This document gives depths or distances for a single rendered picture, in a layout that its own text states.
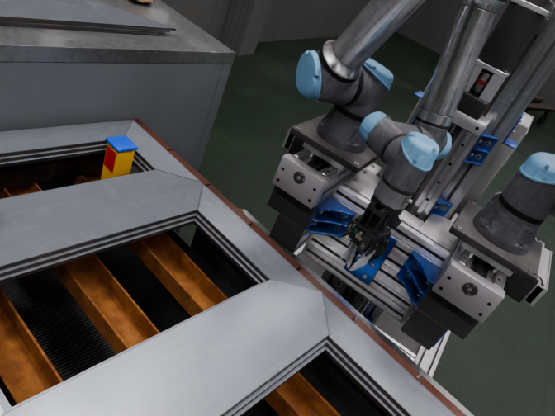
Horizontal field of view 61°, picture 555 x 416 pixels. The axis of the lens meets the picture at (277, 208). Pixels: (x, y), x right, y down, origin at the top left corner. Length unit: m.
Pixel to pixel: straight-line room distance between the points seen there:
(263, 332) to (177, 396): 0.23
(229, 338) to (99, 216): 0.40
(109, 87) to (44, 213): 0.50
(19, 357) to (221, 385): 0.40
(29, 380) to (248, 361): 0.40
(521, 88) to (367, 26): 0.49
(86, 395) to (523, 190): 1.01
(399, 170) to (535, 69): 0.55
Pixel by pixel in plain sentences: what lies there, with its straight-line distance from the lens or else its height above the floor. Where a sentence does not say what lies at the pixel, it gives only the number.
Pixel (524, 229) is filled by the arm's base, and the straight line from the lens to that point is 1.28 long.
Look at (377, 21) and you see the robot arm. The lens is 1.10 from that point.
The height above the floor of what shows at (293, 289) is 0.84.
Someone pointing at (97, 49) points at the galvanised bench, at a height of 1.04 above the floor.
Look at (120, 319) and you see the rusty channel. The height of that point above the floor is 0.68.
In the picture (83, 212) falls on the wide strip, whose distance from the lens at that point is 1.11.
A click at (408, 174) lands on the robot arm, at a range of 0.97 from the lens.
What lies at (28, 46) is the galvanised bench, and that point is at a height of 1.05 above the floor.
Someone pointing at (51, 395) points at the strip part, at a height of 0.84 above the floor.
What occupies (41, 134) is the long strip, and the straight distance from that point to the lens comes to 1.35.
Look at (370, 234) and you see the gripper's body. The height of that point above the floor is 1.04.
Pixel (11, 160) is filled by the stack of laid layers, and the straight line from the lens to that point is 1.28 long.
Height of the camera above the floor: 1.54
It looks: 32 degrees down
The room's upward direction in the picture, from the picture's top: 24 degrees clockwise
